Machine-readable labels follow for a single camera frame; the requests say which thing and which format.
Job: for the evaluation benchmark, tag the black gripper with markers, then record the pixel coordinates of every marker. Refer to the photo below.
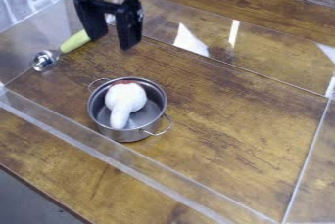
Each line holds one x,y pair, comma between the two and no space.
128,16

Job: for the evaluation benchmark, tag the white red-capped toy mushroom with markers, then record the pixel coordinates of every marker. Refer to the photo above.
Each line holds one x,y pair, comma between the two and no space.
123,99

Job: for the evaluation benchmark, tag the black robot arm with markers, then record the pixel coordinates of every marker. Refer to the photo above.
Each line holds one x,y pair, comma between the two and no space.
128,16

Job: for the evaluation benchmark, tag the clear acrylic enclosure wall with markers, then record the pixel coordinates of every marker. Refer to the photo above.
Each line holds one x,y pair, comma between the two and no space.
242,154

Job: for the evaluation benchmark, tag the green-handled metal spoon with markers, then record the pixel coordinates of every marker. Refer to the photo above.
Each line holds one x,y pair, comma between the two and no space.
45,58

